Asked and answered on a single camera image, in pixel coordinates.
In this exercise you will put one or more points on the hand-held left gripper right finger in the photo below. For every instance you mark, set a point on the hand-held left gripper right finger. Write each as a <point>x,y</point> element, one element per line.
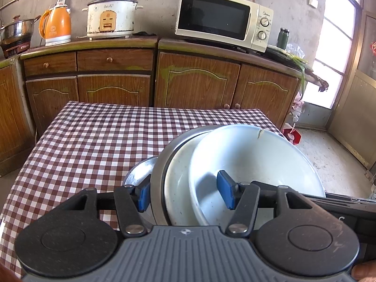
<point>226,191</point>

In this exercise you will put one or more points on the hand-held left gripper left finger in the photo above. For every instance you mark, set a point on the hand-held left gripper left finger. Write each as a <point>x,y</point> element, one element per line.
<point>144,196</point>

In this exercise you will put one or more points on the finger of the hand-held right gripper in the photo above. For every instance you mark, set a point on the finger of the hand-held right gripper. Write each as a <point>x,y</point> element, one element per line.
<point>346,203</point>

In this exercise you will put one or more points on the deep steel bowl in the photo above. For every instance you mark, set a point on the deep steel bowl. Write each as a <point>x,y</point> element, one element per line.
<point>157,188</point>

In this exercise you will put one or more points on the large steel plate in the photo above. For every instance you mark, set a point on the large steel plate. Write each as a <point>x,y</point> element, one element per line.
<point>138,173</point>

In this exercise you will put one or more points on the white bowl green pattern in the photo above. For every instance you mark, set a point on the white bowl green pattern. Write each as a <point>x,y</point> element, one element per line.
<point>176,182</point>

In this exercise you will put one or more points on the small blue patterned porcelain bowl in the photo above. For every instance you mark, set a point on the small blue patterned porcelain bowl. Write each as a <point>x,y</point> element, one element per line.
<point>258,158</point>

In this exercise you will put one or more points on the person's right hand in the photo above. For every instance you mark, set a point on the person's right hand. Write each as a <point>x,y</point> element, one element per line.
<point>365,271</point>

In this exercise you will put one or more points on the red white checked tablecloth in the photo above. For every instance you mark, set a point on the red white checked tablecloth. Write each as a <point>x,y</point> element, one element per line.
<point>88,147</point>

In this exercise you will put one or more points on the red bag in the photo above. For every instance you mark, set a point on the red bag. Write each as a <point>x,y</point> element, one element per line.
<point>293,136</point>

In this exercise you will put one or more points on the cream panel door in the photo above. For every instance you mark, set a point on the cream panel door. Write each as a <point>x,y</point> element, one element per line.
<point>355,117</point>

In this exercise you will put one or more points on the metal framed glass door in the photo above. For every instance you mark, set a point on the metal framed glass door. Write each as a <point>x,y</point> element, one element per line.
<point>317,114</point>

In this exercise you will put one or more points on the wooden double-door cabinet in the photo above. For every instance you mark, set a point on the wooden double-door cabinet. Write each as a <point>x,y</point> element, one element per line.
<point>199,79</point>

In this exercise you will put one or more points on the wooden cabinet with drawers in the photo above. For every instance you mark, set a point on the wooden cabinet with drawers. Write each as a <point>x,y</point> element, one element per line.
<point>111,61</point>

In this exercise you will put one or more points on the green onion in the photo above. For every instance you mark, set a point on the green onion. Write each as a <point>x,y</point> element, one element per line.
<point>302,70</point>

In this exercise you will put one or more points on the black flat cooktop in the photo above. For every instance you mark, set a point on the black flat cooktop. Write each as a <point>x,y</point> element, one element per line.
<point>279,58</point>

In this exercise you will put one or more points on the wooden single-door cabinet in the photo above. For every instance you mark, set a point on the wooden single-door cabinet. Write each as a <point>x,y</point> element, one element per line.
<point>11,117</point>

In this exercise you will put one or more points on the clear plastic bag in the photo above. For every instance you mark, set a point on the clear plastic bag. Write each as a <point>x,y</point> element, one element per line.
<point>295,51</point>

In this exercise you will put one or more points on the red paper decoration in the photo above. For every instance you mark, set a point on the red paper decoration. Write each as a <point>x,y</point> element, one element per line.
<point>373,48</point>

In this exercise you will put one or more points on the green thermos bottle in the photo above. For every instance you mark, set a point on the green thermos bottle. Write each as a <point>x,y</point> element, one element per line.
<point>282,39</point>

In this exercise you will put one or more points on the cream microwave oven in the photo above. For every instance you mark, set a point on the cream microwave oven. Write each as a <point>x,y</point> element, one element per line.
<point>214,16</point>

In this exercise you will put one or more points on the white rice cooker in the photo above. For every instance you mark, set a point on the white rice cooker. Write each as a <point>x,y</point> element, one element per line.
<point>111,17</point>

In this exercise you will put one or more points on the orange electric kettle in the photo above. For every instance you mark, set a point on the orange electric kettle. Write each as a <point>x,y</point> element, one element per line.
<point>57,26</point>

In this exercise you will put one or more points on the red electric hot plate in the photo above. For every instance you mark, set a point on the red electric hot plate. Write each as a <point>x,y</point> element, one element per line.
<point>14,48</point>

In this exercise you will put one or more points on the white wall junction box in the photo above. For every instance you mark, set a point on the white wall junction box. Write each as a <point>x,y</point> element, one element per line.
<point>313,2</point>

